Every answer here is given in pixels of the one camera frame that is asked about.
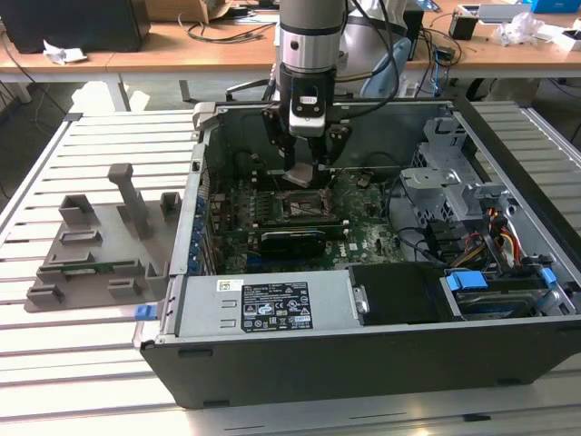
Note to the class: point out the blue box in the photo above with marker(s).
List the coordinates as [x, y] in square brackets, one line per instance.
[558, 5]

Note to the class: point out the grey power supply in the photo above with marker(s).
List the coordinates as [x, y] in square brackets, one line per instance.
[204, 304]

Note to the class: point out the long wooden desk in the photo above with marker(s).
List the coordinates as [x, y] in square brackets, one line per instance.
[181, 56]

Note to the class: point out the round coin battery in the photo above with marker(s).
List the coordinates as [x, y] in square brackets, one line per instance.
[363, 182]

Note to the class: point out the black plastic shroud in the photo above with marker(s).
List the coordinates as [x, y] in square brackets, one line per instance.
[399, 290]

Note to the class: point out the white box with black inlay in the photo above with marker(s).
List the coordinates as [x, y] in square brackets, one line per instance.
[572, 41]

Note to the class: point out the crumpled white paper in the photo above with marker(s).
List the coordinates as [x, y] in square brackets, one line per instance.
[63, 54]

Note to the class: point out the grey parts rack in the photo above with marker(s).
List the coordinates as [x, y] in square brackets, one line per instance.
[113, 227]

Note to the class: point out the black speaker box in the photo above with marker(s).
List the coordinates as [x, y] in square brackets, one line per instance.
[415, 36]

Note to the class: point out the CPU socket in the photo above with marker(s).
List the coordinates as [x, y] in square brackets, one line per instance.
[302, 209]

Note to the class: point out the grey metal drive cage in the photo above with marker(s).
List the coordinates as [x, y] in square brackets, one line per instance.
[436, 191]

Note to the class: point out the open black PC case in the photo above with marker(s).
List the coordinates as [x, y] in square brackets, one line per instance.
[318, 372]

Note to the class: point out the small black open box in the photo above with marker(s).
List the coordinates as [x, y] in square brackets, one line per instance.
[463, 27]

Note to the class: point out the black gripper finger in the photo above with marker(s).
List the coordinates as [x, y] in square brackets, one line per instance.
[279, 134]
[336, 145]

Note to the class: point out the green RAM stick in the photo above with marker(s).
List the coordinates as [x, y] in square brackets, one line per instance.
[104, 265]

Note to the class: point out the hard disk in blue carrier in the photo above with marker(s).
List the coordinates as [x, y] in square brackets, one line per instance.
[485, 304]

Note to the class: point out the large black box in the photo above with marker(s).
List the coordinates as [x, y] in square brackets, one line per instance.
[91, 22]

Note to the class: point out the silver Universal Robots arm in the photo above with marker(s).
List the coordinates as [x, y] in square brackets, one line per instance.
[308, 45]

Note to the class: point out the blue expansion slot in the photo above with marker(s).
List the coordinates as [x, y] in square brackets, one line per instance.
[254, 261]

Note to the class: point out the flat white box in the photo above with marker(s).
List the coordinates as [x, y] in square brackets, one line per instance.
[504, 12]

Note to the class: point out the black graphics card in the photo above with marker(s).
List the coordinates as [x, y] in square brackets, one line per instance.
[290, 247]

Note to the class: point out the black RAM slot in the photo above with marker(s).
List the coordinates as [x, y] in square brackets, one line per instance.
[299, 222]
[336, 232]
[268, 184]
[330, 174]

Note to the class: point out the small blue plastic clip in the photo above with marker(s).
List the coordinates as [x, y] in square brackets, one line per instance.
[144, 313]

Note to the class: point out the crumpled clear plastic bag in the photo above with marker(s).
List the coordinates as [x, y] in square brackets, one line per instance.
[522, 27]

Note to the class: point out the silver-topped CPU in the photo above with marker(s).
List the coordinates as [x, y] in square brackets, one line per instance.
[299, 175]

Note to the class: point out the green motherboard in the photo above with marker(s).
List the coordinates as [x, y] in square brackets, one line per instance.
[363, 236]

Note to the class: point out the brown cardboard box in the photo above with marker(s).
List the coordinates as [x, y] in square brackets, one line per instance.
[181, 9]

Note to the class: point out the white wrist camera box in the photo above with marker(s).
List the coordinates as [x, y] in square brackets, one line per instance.
[308, 125]

